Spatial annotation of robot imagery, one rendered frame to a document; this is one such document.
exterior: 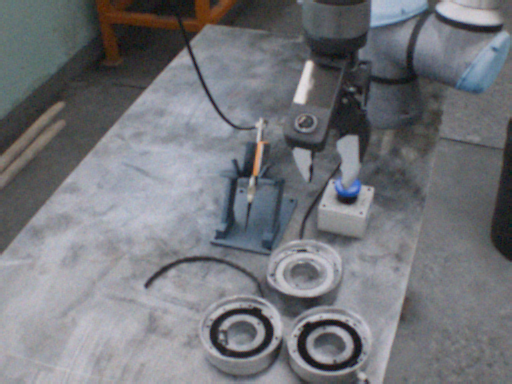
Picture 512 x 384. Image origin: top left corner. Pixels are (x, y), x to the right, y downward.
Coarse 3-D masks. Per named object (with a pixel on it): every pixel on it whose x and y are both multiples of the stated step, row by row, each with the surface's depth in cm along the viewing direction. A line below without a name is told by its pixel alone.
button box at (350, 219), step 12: (360, 192) 96; (372, 192) 96; (324, 204) 94; (336, 204) 94; (348, 204) 94; (360, 204) 94; (372, 204) 98; (324, 216) 94; (336, 216) 93; (348, 216) 92; (360, 216) 92; (324, 228) 95; (336, 228) 95; (348, 228) 94; (360, 228) 93
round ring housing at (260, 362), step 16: (224, 304) 81; (240, 304) 82; (256, 304) 82; (208, 320) 80; (240, 320) 80; (256, 320) 80; (272, 320) 80; (208, 336) 78; (256, 336) 80; (208, 352) 75; (272, 352) 75; (224, 368) 75; (240, 368) 74; (256, 368) 75
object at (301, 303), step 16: (304, 240) 89; (272, 256) 87; (320, 256) 88; (336, 256) 87; (272, 272) 86; (288, 272) 86; (304, 272) 89; (320, 272) 86; (336, 272) 85; (272, 288) 84; (304, 288) 84; (336, 288) 83; (288, 304) 83; (304, 304) 82; (320, 304) 83
